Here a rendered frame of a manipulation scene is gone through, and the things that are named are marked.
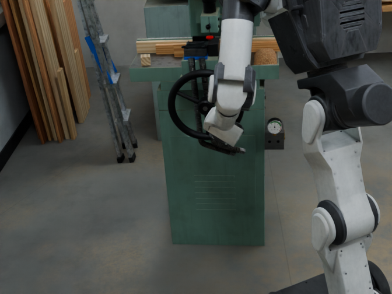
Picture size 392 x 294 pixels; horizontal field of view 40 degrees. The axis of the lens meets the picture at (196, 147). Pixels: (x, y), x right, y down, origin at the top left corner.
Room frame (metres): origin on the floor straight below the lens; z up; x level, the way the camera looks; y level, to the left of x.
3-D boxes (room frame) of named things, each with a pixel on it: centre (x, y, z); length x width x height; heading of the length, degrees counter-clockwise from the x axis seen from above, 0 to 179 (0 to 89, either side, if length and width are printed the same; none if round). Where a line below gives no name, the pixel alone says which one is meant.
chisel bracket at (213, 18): (2.22, -0.10, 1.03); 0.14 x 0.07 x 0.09; 172
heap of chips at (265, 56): (2.09, -0.30, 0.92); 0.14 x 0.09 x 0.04; 172
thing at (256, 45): (2.20, -0.15, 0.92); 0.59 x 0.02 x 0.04; 82
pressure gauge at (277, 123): (1.96, -0.32, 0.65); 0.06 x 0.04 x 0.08; 82
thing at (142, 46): (2.23, -0.07, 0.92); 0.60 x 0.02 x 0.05; 82
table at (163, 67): (2.10, -0.06, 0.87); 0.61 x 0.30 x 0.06; 82
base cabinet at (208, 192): (2.32, -0.11, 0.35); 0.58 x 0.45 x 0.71; 172
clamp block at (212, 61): (2.02, -0.04, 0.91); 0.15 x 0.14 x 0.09; 82
